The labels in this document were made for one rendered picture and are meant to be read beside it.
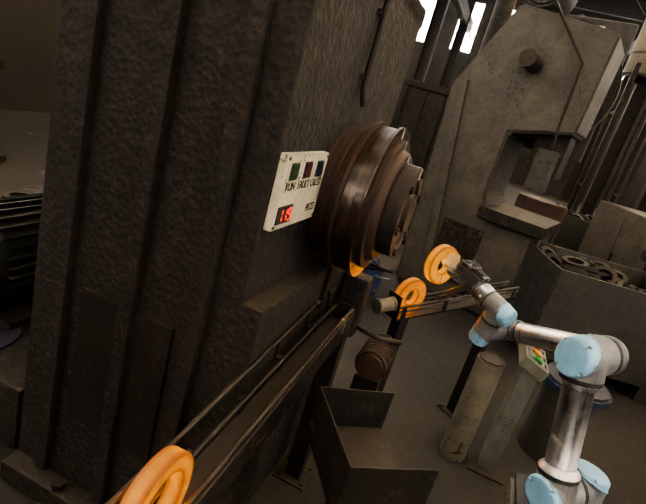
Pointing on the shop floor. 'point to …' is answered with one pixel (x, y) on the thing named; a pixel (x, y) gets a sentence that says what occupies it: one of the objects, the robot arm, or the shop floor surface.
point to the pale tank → (641, 53)
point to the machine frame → (181, 220)
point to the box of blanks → (594, 307)
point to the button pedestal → (508, 416)
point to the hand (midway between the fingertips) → (443, 259)
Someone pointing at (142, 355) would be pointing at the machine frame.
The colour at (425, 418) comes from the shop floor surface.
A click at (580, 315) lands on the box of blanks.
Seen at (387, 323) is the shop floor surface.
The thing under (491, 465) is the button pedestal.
